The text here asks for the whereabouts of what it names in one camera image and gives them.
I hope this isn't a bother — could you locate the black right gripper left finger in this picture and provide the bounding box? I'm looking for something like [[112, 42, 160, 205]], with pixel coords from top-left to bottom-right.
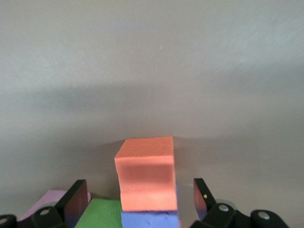
[[0, 180, 89, 228]]

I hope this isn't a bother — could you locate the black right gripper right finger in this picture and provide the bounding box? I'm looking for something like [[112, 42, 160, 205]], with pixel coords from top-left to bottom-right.
[[190, 178, 290, 228]]

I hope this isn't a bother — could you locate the pink foam cube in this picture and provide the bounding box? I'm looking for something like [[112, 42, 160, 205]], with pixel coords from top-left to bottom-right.
[[20, 189, 91, 221]]

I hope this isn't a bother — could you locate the green foam cube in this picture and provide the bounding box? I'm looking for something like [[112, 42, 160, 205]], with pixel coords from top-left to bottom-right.
[[75, 198, 123, 228]]

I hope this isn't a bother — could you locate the purple foam cube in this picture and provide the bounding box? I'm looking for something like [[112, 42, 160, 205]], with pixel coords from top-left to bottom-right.
[[120, 209, 180, 228]]

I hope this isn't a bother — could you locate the orange foam cube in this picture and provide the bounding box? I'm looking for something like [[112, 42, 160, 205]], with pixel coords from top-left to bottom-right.
[[114, 136, 178, 211]]

